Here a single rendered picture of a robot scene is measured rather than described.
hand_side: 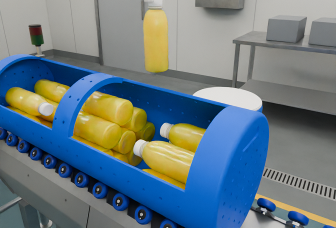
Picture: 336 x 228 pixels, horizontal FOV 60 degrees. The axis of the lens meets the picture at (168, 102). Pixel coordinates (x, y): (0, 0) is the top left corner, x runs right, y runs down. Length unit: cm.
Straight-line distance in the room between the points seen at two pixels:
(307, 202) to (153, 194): 191
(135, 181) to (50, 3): 595
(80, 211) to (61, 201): 9
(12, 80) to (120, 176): 65
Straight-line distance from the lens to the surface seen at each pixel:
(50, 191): 100
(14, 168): 117
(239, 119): 57
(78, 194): 89
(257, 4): 404
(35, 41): 172
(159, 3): 82
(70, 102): 77
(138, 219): 74
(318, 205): 245
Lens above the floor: 147
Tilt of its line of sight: 23 degrees down
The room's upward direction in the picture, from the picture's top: straight up
